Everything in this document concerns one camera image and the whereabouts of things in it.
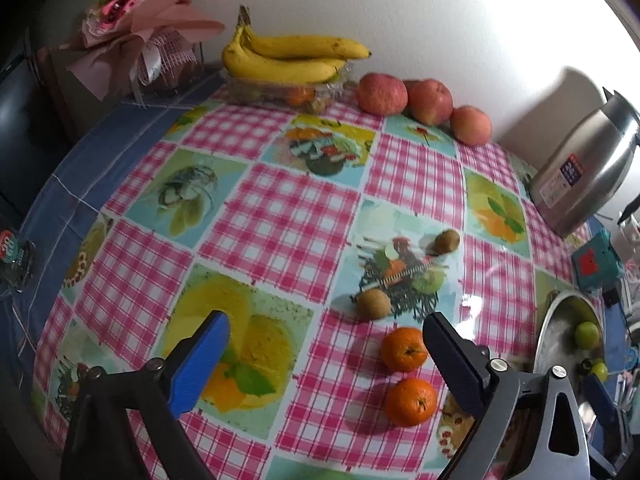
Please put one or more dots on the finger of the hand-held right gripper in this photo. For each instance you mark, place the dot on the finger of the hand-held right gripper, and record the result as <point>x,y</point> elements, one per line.
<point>599,400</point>

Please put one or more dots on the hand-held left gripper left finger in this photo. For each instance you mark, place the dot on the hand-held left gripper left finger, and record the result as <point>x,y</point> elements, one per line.
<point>200,360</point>

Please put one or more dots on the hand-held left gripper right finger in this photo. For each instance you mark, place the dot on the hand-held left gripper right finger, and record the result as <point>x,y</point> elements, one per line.
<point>450,360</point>

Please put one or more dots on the green jujube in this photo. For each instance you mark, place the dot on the green jujube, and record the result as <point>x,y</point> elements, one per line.
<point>600,371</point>
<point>586,334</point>

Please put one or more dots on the orange tangerine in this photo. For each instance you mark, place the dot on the orange tangerine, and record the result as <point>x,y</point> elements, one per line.
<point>411,402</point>
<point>404,349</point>

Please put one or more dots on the stainless steel basin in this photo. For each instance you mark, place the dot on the stainless steel basin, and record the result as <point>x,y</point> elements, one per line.
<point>555,330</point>

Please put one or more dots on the brown kiwi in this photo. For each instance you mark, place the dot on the brown kiwi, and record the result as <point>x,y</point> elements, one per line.
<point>374,303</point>
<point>446,241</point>

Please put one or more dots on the silver device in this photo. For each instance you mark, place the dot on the silver device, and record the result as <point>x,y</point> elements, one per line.
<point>629,390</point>

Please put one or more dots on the blue round badge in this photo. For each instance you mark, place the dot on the blue round badge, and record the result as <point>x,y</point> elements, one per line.
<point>632,356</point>

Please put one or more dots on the black power adapter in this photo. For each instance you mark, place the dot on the black power adapter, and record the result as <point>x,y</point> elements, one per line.
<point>612,297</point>

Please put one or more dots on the teal box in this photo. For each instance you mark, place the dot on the teal box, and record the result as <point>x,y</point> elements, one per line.
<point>595,265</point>

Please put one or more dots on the checked fruit-print tablecloth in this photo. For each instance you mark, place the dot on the checked fruit-print tablecloth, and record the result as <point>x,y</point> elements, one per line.
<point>280,220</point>

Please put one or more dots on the glass mug with label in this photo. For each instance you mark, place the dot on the glass mug with label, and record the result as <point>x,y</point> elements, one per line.
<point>15,260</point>

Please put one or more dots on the stainless steel thermos jug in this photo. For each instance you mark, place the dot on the stainless steel thermos jug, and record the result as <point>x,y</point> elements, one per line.
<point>585,180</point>

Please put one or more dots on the red apple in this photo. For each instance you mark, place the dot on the red apple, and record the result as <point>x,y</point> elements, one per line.
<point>382,92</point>
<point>430,101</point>
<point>471,125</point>

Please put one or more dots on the clear plastic fruit container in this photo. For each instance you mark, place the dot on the clear plastic fruit container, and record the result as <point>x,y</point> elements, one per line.
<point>280,94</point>

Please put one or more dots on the brown cabinet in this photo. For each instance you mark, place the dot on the brown cabinet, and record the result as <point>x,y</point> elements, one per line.
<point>65,90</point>

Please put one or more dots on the pink flower bouquet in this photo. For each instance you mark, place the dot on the pink flower bouquet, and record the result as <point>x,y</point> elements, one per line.
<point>145,20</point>

